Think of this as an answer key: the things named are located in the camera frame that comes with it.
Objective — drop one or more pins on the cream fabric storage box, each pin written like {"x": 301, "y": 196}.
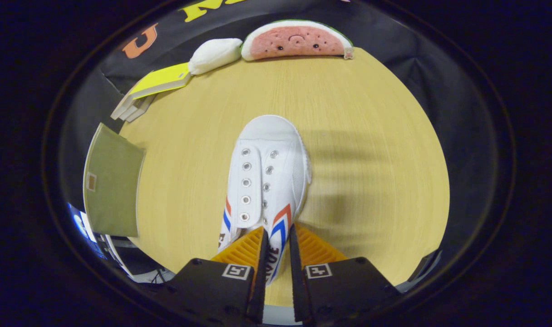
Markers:
{"x": 115, "y": 181}

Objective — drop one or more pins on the yellow cover book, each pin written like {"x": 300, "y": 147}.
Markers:
{"x": 162, "y": 78}

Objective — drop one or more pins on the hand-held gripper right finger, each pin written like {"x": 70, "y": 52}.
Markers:
{"x": 296, "y": 272}

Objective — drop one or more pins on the black backdrop cloth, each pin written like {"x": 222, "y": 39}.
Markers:
{"x": 416, "y": 91}

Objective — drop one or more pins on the open silver laptop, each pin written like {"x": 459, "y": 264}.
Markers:
{"x": 81, "y": 225}

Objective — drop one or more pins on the white canvas shoe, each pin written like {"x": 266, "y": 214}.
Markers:
{"x": 267, "y": 150}

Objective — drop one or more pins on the tan cover book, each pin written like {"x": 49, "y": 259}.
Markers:
{"x": 121, "y": 110}

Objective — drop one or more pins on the white plush toy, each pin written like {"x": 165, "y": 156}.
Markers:
{"x": 214, "y": 54}

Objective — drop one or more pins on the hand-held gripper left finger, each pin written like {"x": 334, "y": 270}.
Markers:
{"x": 262, "y": 272}

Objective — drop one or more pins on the watermelon slice plush toy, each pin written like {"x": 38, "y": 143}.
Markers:
{"x": 298, "y": 43}

